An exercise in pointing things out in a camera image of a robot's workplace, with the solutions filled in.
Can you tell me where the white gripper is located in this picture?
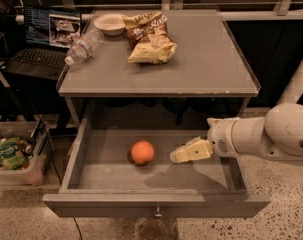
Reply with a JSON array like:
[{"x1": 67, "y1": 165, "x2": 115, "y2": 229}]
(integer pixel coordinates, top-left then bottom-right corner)
[{"x1": 170, "y1": 117, "x2": 239, "y2": 163}]

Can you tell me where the orange fruit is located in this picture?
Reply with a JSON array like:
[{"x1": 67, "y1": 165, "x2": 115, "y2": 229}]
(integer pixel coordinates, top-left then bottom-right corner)
[{"x1": 130, "y1": 140, "x2": 155, "y2": 165}]

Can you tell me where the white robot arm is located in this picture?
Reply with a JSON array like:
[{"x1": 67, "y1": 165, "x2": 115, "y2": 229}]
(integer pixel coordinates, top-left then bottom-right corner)
[{"x1": 170, "y1": 59, "x2": 303, "y2": 163}]

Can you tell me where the metal drawer knob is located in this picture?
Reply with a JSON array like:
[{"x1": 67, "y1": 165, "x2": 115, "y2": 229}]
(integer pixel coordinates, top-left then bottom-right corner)
[{"x1": 153, "y1": 208, "x2": 163, "y2": 219}]

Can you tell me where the grey cabinet counter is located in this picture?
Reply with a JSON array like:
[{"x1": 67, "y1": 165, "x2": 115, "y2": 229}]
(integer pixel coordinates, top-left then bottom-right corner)
[{"x1": 56, "y1": 9, "x2": 262, "y2": 129}]

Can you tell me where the grey open top drawer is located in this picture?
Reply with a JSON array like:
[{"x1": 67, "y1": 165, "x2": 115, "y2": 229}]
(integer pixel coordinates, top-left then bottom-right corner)
[{"x1": 43, "y1": 119, "x2": 270, "y2": 218}]

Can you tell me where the yellow brown chip bag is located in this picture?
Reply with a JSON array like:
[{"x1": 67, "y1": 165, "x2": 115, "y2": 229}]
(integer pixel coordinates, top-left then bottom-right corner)
[{"x1": 122, "y1": 11, "x2": 177, "y2": 64}]

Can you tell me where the metal window railing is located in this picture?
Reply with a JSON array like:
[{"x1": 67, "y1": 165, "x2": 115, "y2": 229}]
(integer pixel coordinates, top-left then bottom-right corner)
[{"x1": 0, "y1": 0, "x2": 303, "y2": 22}]

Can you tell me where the white paper bowl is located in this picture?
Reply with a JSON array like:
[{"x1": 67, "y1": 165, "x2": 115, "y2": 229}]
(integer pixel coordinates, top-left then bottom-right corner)
[{"x1": 94, "y1": 13, "x2": 125, "y2": 36}]

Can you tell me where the clear plastic water bottle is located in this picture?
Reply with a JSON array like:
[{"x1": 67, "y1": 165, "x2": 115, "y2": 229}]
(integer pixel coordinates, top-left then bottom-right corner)
[{"x1": 65, "y1": 28, "x2": 104, "y2": 66}]

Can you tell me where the clear plastic storage bin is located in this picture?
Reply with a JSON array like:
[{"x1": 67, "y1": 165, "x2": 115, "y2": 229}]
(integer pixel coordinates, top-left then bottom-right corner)
[{"x1": 0, "y1": 122, "x2": 52, "y2": 185}]

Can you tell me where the black open laptop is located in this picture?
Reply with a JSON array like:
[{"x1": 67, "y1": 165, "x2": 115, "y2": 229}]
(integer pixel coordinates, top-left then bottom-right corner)
[{"x1": 5, "y1": 5, "x2": 81, "y2": 80}]

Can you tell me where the green snack bag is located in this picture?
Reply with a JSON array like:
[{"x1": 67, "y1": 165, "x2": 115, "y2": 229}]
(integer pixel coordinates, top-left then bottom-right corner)
[{"x1": 0, "y1": 137, "x2": 30, "y2": 170}]

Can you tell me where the black floor cable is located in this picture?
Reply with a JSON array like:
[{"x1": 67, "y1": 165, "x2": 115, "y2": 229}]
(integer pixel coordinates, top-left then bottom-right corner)
[{"x1": 72, "y1": 217, "x2": 84, "y2": 240}]

